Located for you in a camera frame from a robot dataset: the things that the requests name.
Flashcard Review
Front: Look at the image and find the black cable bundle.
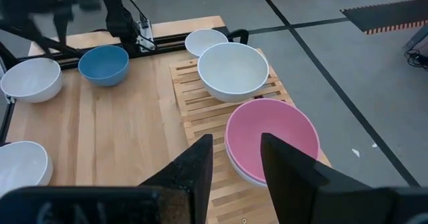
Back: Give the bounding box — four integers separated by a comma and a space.
403, 48, 428, 70

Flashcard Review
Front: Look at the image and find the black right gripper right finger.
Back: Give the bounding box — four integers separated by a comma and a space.
260, 132, 372, 224

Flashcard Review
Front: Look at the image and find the black mat with hazard stripe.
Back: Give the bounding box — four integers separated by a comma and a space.
340, 0, 428, 36

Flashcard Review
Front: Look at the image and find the wooden slatted shelf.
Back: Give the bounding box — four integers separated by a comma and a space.
169, 48, 332, 224

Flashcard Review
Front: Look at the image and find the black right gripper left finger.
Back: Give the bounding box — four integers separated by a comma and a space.
138, 133, 215, 224

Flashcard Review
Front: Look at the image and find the pink bowl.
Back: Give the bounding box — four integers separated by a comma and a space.
224, 98, 321, 185

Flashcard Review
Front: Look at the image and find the blue bowl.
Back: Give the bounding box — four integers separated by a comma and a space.
78, 45, 130, 87

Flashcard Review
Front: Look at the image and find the grey metal stand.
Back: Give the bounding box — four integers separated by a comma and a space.
403, 25, 428, 51

